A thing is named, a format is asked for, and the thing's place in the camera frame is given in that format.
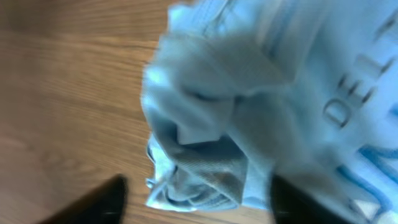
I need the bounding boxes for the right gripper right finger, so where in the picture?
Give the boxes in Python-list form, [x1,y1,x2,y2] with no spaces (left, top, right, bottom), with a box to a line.
[270,175,349,224]

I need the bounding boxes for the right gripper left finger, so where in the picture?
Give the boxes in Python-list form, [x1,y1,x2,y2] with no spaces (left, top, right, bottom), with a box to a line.
[39,174,128,224]

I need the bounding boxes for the light blue printed t-shirt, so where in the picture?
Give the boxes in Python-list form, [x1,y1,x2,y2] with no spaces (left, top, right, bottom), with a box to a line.
[141,0,397,223]

